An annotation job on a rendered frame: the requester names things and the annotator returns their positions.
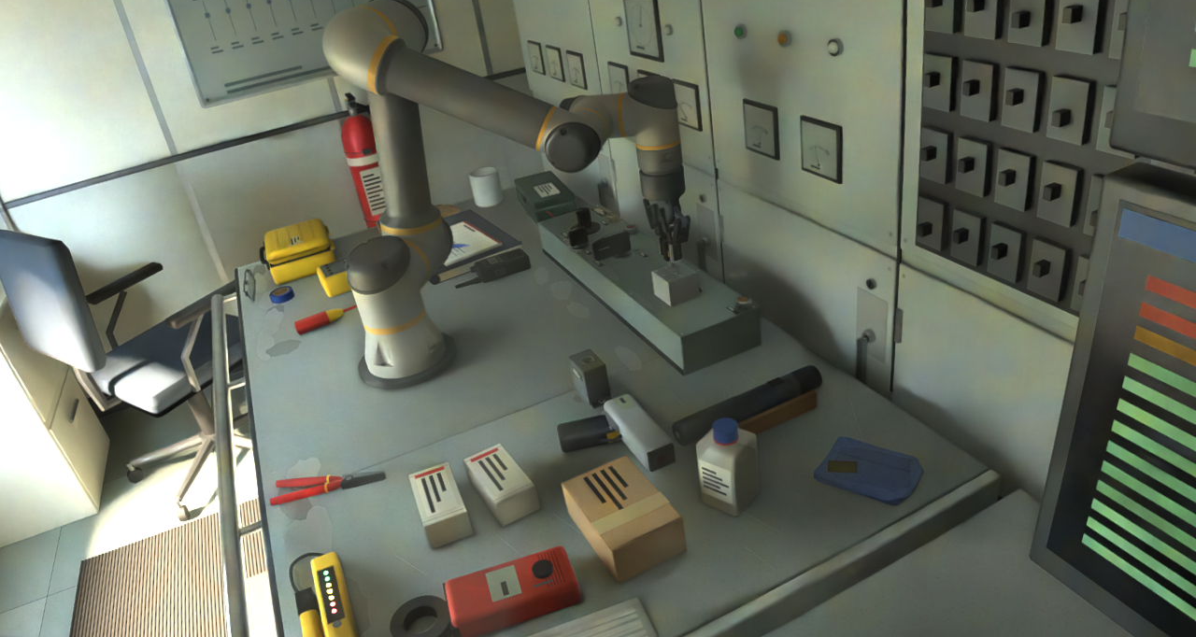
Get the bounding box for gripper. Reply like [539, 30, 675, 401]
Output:
[640, 171, 693, 264]

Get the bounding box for grey cube block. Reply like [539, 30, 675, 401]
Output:
[651, 262, 703, 307]

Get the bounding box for grey control console body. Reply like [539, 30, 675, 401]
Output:
[537, 207, 762, 375]

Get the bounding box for dark green labelled box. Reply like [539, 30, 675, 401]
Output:
[514, 172, 577, 223]

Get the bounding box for grey switchboard cabinet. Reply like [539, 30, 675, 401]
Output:
[505, 0, 1094, 503]

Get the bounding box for small grey box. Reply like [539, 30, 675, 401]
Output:
[569, 348, 612, 408]

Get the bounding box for black handheld radio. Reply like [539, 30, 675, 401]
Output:
[454, 248, 532, 290]

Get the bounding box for dark clipboard with paper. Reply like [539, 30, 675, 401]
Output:
[437, 209, 524, 269]

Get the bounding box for white mug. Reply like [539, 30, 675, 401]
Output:
[468, 166, 505, 209]

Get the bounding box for black cylinder torch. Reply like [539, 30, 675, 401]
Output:
[671, 365, 823, 446]

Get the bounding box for white grey handheld device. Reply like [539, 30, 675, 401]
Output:
[603, 394, 676, 473]

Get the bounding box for large square panel meter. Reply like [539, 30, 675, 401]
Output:
[622, 0, 666, 63]

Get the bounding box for brown wooden block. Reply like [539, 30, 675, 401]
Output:
[740, 390, 819, 435]

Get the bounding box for small black device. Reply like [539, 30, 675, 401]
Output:
[558, 415, 621, 454]

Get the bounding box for grey cabinet door latch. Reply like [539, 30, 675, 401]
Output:
[855, 287, 890, 369]

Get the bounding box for white bottle blue cap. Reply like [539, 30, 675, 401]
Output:
[695, 418, 760, 517]

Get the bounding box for brown cardboard box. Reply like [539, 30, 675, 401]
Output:
[561, 456, 688, 583]

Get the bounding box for white box red stripe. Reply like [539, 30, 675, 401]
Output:
[408, 461, 475, 550]
[463, 444, 542, 528]

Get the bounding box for red fire extinguisher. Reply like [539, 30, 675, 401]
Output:
[340, 95, 386, 230]

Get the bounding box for blue folded cloth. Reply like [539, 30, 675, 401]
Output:
[813, 436, 925, 506]

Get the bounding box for red yellow screwdriver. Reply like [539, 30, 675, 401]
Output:
[294, 304, 359, 335]

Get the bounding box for yellow carry case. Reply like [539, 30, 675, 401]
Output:
[261, 219, 336, 285]

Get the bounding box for red device box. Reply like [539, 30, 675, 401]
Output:
[443, 545, 584, 637]

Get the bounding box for white notepad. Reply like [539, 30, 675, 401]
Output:
[521, 598, 661, 637]

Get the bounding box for black tape roll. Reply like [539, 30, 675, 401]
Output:
[390, 595, 457, 637]

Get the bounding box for yellow handheld tester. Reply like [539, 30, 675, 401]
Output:
[290, 551, 359, 637]

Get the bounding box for monitor with coloured bars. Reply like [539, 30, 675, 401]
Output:
[1030, 163, 1196, 637]

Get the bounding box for grey handrail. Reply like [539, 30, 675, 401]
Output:
[210, 293, 251, 637]

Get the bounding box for grey office chair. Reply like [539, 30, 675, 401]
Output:
[0, 230, 246, 522]

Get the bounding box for brown ribbed floor mat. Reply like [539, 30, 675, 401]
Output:
[69, 497, 270, 637]

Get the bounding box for beige low cupboard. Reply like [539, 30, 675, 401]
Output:
[0, 310, 111, 549]

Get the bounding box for grey breaker switch rack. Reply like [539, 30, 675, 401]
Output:
[902, 0, 1136, 344]

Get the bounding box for red handled pliers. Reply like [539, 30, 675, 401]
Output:
[269, 471, 387, 507]

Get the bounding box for grey wall diagram board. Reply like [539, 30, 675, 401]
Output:
[154, 0, 444, 109]

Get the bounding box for grey wall monitor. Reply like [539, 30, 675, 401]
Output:
[1109, 0, 1196, 171]

